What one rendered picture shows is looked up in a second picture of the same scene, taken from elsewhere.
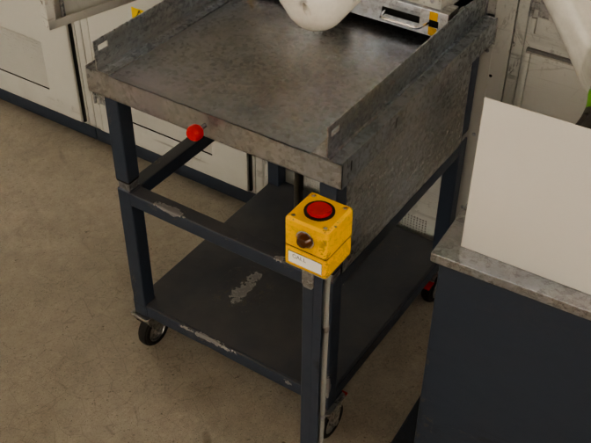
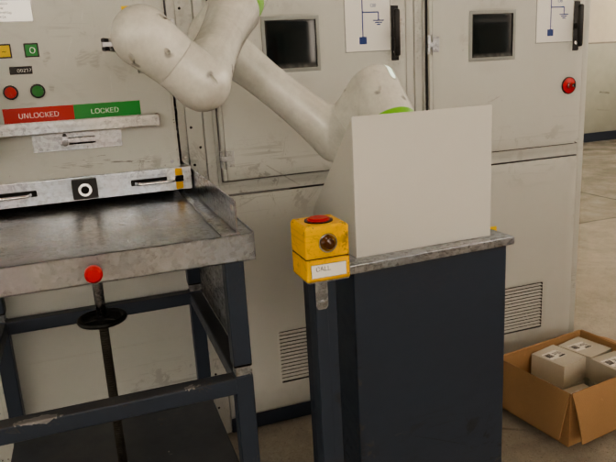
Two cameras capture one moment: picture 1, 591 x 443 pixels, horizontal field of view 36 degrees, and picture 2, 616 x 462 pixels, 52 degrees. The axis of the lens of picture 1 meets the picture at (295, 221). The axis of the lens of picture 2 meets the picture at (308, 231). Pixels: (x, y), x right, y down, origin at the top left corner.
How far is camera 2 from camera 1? 115 cm
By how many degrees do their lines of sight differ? 52
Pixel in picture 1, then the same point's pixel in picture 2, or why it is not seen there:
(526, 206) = (395, 194)
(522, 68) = not seen: hidden behind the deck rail
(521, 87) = not seen: hidden behind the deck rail
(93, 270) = not seen: outside the picture
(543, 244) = (412, 219)
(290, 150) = (199, 245)
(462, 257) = (368, 260)
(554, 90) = (253, 217)
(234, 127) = (131, 253)
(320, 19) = (224, 88)
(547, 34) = (236, 177)
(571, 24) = (310, 112)
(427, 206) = (178, 370)
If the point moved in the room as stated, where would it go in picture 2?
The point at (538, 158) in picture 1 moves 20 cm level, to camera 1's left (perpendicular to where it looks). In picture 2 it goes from (395, 149) to (343, 163)
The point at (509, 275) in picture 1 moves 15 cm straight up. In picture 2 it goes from (403, 254) to (401, 187)
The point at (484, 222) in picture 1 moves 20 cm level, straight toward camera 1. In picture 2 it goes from (369, 225) to (441, 241)
